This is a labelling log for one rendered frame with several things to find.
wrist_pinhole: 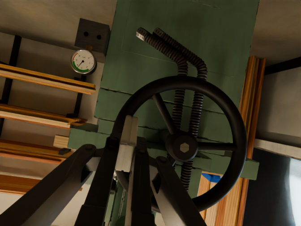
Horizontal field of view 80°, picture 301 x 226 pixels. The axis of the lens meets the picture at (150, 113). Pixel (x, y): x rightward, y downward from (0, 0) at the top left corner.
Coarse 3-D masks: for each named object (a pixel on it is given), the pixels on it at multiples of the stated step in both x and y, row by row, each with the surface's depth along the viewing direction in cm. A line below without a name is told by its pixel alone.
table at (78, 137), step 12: (72, 132) 52; (84, 132) 53; (96, 132) 53; (72, 144) 52; (96, 144) 53; (156, 144) 52; (156, 156) 45; (204, 156) 48; (216, 156) 57; (228, 156) 58; (204, 168) 47; (216, 168) 57; (252, 168) 58
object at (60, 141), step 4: (56, 136) 66; (60, 136) 67; (64, 136) 67; (68, 136) 68; (56, 140) 66; (60, 140) 67; (64, 140) 67; (68, 140) 67; (56, 144) 66; (60, 144) 67; (64, 144) 67
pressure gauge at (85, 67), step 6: (90, 48) 49; (72, 54) 46; (78, 54) 46; (84, 54) 46; (90, 54) 47; (72, 60) 46; (78, 60) 46; (84, 60) 46; (90, 60) 47; (72, 66) 46; (78, 66) 46; (84, 66) 46; (90, 66) 47; (96, 66) 49; (78, 72) 46; (84, 72) 46; (90, 72) 47
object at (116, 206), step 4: (120, 184) 88; (116, 188) 88; (120, 188) 88; (116, 192) 88; (120, 192) 88; (116, 196) 88; (120, 196) 88; (116, 200) 88; (120, 200) 88; (116, 204) 88; (112, 208) 88; (116, 208) 88; (112, 212) 88; (116, 212) 88; (112, 216) 88; (116, 216) 88; (112, 220) 88; (116, 220) 88; (112, 224) 88
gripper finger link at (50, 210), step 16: (64, 160) 13; (80, 160) 13; (48, 176) 11; (64, 176) 11; (80, 176) 13; (32, 192) 10; (48, 192) 10; (64, 192) 11; (16, 208) 9; (32, 208) 9; (48, 208) 10; (0, 224) 8; (16, 224) 8; (32, 224) 9; (48, 224) 10
